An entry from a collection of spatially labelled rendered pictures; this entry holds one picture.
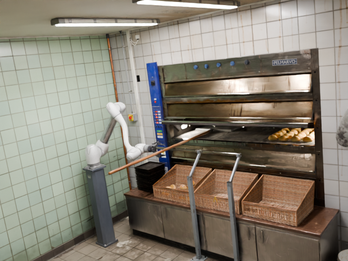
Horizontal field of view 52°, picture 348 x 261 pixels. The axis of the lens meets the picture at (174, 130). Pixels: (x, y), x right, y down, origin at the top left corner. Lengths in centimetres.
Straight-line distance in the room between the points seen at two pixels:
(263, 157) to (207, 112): 82
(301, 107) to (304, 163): 55
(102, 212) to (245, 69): 238
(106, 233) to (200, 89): 210
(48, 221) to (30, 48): 202
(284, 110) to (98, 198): 237
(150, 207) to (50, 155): 135
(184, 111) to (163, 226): 139
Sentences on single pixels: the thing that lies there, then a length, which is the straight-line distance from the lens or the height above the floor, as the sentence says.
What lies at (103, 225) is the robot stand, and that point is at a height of 29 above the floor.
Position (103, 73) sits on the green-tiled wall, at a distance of 501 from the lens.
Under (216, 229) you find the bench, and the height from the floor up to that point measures 39.
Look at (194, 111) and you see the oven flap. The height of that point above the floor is 153.
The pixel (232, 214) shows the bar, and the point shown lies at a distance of 362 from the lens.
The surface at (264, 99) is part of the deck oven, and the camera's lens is 379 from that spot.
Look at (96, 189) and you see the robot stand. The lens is 447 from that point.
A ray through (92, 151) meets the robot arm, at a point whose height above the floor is 121.
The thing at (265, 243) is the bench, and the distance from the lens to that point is 365.
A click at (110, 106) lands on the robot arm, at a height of 171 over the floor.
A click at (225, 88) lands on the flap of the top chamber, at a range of 398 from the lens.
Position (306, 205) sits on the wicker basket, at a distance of 363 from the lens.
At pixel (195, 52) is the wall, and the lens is 416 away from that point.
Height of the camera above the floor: 215
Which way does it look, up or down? 11 degrees down
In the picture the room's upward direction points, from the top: 7 degrees counter-clockwise
